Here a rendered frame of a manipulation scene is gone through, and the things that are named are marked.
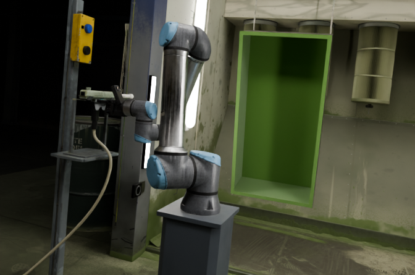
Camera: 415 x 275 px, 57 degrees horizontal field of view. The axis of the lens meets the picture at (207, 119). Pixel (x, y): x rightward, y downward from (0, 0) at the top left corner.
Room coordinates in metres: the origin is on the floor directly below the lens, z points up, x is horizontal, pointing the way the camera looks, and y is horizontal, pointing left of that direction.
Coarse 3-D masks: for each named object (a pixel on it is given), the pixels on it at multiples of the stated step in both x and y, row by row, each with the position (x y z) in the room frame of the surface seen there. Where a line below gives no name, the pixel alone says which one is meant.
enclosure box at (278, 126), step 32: (256, 32) 2.59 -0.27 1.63; (288, 32) 2.71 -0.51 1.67; (256, 64) 2.98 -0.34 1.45; (288, 64) 2.90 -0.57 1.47; (320, 64) 2.83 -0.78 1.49; (256, 96) 3.02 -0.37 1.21; (288, 96) 2.94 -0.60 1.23; (320, 96) 2.87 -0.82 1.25; (256, 128) 3.07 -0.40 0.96; (288, 128) 2.99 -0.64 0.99; (320, 128) 2.56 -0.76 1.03; (256, 160) 3.11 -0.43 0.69; (288, 160) 3.03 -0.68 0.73; (256, 192) 2.89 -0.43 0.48; (288, 192) 2.91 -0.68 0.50
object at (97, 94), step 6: (84, 90) 2.00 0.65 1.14; (90, 90) 2.03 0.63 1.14; (84, 96) 1.99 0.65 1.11; (96, 96) 2.07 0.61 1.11; (102, 96) 2.11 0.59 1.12; (108, 96) 2.17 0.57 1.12; (126, 96) 2.37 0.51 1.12; (132, 96) 2.43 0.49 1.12; (90, 102) 2.09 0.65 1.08; (96, 114) 2.09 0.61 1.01; (96, 120) 2.10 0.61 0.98; (96, 126) 2.10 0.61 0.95
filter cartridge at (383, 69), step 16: (368, 32) 3.51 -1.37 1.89; (384, 32) 3.45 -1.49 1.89; (368, 48) 3.49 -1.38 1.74; (384, 48) 3.44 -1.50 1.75; (368, 64) 3.47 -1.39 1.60; (384, 64) 3.44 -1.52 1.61; (368, 80) 3.46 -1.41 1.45; (384, 80) 3.44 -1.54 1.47; (352, 96) 3.61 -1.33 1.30; (368, 96) 3.45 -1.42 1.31; (384, 96) 3.44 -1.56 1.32; (368, 112) 3.58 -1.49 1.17
